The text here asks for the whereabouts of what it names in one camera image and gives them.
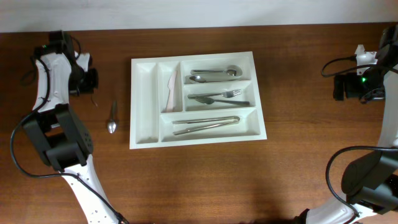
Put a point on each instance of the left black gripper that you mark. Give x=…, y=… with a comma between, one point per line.
x=94, y=83

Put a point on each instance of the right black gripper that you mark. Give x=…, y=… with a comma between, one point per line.
x=349, y=79

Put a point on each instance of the small steel teaspoon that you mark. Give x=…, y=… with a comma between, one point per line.
x=93, y=101
x=112, y=124

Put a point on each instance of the pink plastic knife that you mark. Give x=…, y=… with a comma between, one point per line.
x=171, y=87

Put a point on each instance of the steel fork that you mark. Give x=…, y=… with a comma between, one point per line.
x=209, y=101
x=225, y=94

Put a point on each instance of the large steel spoon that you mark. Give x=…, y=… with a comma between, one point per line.
x=210, y=79
x=231, y=70

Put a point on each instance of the steel table knife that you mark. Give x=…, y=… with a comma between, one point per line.
x=205, y=120
x=200, y=128

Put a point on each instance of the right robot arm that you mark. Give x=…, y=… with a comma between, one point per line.
x=369, y=183

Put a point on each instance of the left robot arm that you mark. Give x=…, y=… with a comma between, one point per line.
x=57, y=134

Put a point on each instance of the white plastic cutlery tray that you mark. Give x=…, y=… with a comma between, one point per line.
x=151, y=125

